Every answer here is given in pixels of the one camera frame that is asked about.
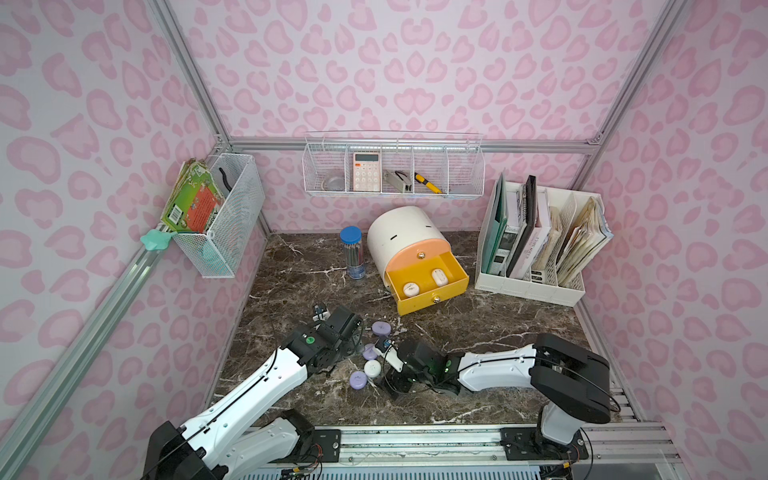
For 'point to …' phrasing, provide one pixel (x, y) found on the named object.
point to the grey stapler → (398, 180)
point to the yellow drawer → (423, 283)
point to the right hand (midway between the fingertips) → (384, 370)
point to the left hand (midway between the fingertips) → (345, 341)
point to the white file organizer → (534, 241)
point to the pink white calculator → (366, 171)
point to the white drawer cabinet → (398, 227)
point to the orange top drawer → (418, 250)
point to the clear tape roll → (333, 184)
